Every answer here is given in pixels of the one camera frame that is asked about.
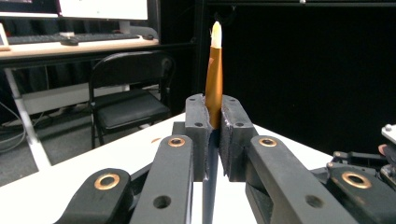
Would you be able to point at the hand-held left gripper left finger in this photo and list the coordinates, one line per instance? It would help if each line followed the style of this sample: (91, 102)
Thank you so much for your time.
(174, 174)

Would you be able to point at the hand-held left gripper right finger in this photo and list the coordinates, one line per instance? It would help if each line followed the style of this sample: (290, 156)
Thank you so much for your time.
(280, 180)

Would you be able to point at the brush with gold ferrule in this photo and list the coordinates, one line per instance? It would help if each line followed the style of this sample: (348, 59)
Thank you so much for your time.
(214, 87)

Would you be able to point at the black folding chair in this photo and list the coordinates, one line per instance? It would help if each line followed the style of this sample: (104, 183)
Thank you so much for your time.
(130, 112)

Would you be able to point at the white table sheet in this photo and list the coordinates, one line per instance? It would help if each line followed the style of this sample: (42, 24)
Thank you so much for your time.
(62, 186)

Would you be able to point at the small dark mouse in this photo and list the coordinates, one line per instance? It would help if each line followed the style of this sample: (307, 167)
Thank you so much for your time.
(148, 37)

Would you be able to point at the black computer mouse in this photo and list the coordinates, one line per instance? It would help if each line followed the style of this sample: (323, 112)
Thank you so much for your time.
(69, 41)

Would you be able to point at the bright computer monitor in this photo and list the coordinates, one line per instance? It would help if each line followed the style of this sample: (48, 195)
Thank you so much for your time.
(102, 9)

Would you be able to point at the black keyboard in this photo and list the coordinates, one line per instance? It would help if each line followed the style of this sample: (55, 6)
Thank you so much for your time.
(37, 38)

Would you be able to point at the small white framed stand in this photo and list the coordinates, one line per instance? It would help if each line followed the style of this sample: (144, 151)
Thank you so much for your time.
(3, 39)

